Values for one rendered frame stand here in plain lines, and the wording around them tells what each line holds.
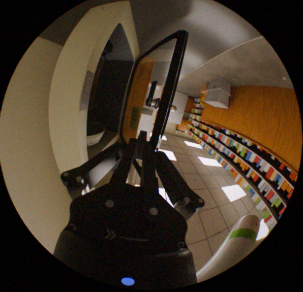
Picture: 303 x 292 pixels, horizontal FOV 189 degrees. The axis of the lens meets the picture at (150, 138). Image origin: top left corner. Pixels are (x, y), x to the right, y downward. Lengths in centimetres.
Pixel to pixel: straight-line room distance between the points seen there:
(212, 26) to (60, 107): 39
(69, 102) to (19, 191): 58
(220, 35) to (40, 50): 67
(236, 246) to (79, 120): 43
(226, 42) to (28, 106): 76
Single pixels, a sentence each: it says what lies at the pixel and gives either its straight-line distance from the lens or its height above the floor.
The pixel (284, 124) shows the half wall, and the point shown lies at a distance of 194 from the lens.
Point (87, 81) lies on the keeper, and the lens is 18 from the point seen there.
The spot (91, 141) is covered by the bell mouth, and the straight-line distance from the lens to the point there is 30.
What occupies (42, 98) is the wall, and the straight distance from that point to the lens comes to 60.
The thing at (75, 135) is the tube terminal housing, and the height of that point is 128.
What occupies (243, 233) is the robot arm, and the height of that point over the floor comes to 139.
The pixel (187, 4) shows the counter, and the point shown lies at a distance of 29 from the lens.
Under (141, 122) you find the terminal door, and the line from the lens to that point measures 25.
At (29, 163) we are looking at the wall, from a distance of 63.
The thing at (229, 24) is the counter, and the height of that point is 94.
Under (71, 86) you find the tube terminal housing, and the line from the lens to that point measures 19.
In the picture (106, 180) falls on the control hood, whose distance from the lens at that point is 29.
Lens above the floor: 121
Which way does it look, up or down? 20 degrees up
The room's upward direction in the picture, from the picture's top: 165 degrees counter-clockwise
